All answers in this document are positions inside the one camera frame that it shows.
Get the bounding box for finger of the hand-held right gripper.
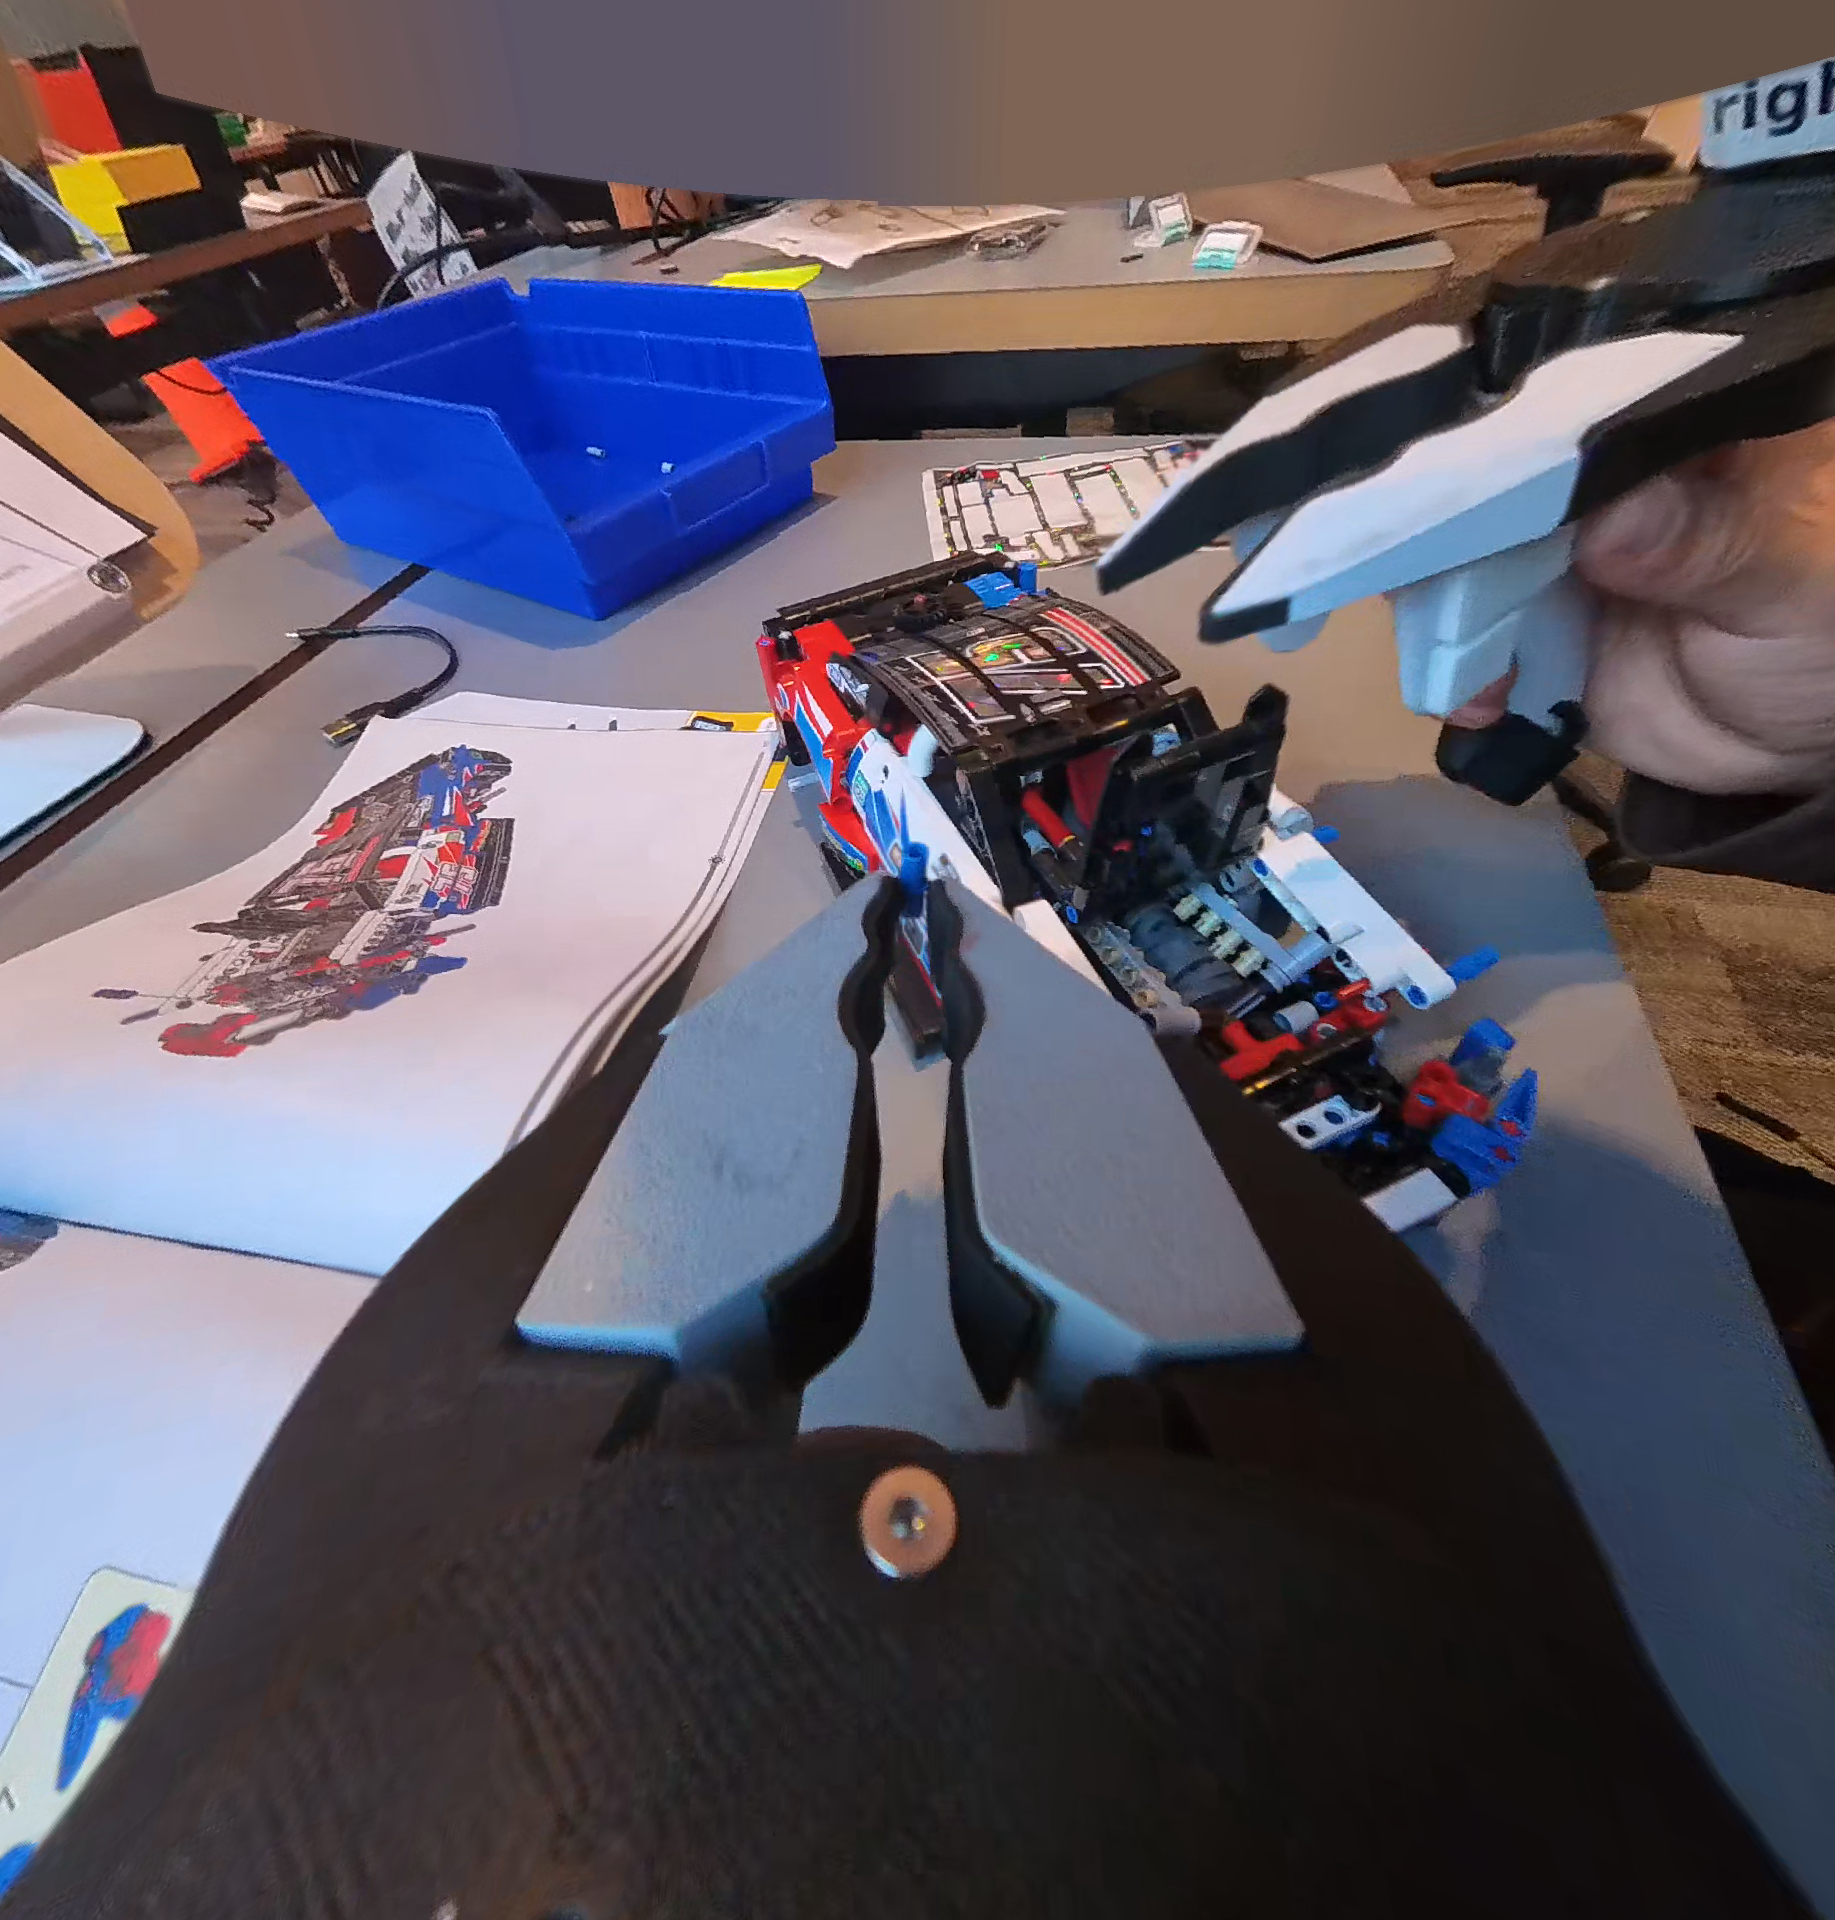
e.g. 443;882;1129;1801
1097;322;1489;596
1199;336;1746;651

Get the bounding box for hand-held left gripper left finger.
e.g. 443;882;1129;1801
514;876;919;1367

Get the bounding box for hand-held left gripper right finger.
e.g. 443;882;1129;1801
924;882;1310;1406

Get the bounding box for toy brick race car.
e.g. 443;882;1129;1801
758;550;1544;1237

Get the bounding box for person's right forearm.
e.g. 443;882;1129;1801
1613;756;1835;904

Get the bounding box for person's right hand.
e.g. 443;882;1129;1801
1457;406;1835;798

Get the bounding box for flat brown cardboard sheet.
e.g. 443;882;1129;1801
1183;156;1448;265

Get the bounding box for holographic sticker sheet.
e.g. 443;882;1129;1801
924;437;1238;570

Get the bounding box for grey background table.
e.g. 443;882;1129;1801
473;192;1459;364

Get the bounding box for open instruction booklet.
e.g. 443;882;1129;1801
0;689;787;1920

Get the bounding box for white printed paper sheets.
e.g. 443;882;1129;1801
718;199;1073;273

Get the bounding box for blue plastic bin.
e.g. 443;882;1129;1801
209;276;838;621

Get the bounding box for white rounded flat base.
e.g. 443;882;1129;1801
0;702;152;876

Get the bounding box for orange plastic stand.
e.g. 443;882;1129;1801
144;356;269;482

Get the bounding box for white printed sign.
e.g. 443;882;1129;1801
363;151;478;297

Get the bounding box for cluttered wooden workbench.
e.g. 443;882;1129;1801
0;192;381;335

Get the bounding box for yellow box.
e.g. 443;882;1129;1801
46;142;203;254

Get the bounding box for clear plastic case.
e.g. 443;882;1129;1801
0;151;112;295

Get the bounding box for black usb cable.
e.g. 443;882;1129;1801
294;621;463;751

